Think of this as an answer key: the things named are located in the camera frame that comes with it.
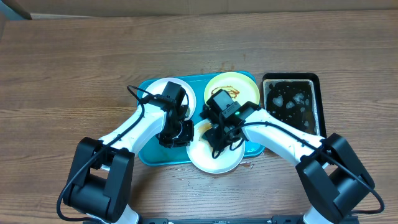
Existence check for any yellow sponge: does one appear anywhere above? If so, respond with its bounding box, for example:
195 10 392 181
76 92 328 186
198 123 212 137

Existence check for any white plate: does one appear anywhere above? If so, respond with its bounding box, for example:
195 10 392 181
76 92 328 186
187 119 245 174
146 78 197 120

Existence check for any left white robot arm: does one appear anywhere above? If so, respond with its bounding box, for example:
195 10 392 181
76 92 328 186
57 103 167 223

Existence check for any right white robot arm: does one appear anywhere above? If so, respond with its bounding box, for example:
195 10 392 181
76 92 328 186
200 101 385 223

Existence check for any teal plastic serving tray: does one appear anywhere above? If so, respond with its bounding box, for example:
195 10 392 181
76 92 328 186
139 71 257 166

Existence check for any black wash tray with water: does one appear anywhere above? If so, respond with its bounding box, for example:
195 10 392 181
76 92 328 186
262 73 326 138

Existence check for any yellow-green plate with sauce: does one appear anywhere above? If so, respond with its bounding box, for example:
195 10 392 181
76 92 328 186
204 72 260 105

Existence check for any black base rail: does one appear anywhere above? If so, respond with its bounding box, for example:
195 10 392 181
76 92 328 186
117 215 305 224

